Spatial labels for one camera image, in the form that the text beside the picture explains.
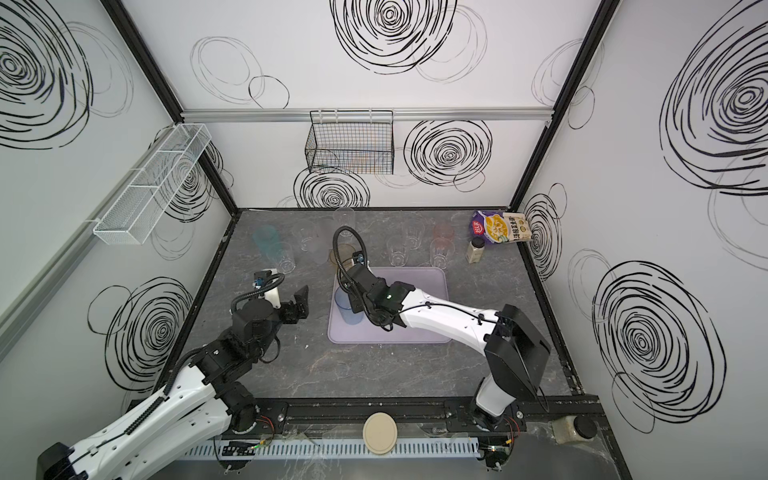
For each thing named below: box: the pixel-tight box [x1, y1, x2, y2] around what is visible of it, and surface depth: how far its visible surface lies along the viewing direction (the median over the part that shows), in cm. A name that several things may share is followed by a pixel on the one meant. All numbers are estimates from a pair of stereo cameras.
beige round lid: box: [362, 412, 398, 455], surface depth 67 cm
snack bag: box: [470, 210, 533, 244], surface depth 114 cm
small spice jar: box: [466, 236, 486, 264], surface depth 101 cm
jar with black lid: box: [551, 415, 597, 445], surface depth 67 cm
